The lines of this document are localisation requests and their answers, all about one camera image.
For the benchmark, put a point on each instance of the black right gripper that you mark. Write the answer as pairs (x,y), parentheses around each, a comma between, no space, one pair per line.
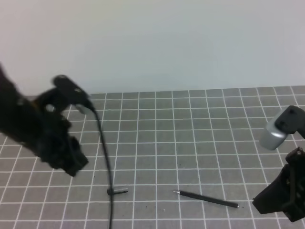
(287,192)

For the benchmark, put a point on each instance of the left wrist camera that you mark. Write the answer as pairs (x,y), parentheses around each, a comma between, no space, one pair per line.
(75,95)

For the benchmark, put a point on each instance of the black pen cap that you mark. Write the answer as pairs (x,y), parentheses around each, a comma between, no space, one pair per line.
(116,190)

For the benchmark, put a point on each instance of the black pen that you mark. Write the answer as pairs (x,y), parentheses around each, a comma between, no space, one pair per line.
(206,198)

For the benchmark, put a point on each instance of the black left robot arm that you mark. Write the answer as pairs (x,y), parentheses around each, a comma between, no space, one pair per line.
(11,110)

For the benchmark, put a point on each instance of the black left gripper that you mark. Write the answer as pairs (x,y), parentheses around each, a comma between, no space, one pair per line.
(46,132)

